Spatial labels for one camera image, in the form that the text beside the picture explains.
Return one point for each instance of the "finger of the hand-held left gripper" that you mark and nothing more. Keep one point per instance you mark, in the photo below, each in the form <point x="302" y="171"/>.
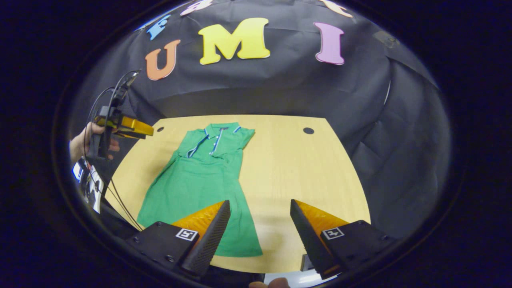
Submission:
<point x="130" y="135"/>
<point x="136" y="126"/>

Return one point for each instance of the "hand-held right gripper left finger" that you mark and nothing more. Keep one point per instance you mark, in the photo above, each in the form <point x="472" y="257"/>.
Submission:
<point x="212" y="240"/>

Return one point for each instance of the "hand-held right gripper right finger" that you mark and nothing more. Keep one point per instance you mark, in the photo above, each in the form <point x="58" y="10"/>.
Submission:
<point x="310" y="240"/>

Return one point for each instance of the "green T-shirt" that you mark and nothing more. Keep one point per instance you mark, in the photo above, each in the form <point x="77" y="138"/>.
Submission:
<point x="200" y="180"/>

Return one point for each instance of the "white sheet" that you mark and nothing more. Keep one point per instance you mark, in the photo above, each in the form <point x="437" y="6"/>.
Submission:
<point x="296" y="278"/>

